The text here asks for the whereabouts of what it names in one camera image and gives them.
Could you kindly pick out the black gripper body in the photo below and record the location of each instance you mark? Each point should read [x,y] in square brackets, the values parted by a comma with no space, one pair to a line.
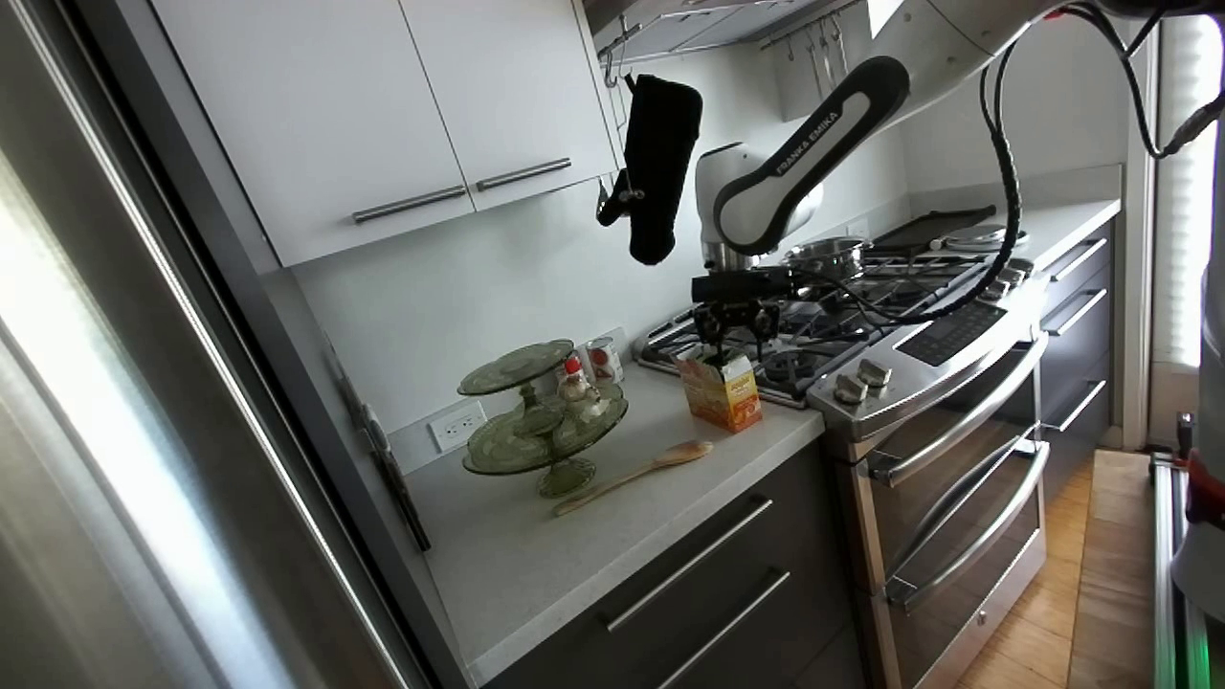
[740,289]

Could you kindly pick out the orange yellow sachet box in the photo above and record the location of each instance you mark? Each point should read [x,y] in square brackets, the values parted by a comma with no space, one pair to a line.
[722,392]

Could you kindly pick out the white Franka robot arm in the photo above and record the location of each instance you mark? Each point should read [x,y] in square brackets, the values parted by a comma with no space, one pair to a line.
[816,138]

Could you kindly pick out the green glass tiered stand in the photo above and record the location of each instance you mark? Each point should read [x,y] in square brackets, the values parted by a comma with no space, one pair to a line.
[541,425]

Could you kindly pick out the stainless steel pot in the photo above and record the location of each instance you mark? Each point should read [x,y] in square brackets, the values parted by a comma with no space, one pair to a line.
[830,263]

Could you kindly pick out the black oven mitt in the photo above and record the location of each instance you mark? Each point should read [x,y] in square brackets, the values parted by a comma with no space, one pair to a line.
[657,159]

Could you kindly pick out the spice shaker with red label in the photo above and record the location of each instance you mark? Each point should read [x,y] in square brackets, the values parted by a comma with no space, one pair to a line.
[603,363]
[575,375]

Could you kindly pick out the stainless steel gas range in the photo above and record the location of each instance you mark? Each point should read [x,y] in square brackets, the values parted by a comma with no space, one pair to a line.
[934,421]

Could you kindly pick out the steel range hood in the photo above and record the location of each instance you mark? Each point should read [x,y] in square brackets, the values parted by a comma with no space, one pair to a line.
[714,21]

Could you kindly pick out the dark grey lower cabinet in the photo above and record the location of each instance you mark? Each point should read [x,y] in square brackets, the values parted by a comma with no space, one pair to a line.
[714,599]

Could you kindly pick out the dark grey drawer cabinet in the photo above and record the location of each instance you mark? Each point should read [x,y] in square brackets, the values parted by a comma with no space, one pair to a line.
[1079,346]

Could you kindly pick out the white upper cabinet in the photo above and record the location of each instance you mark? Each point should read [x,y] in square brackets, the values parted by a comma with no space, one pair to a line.
[385,116]

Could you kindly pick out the white window blind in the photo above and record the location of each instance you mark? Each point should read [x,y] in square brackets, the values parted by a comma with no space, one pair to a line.
[1190,193]

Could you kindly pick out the stainless steel refrigerator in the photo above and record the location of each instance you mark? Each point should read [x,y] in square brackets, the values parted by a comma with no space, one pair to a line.
[141,421]

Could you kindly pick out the white wall outlet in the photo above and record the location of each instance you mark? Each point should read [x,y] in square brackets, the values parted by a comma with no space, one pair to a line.
[459,425]

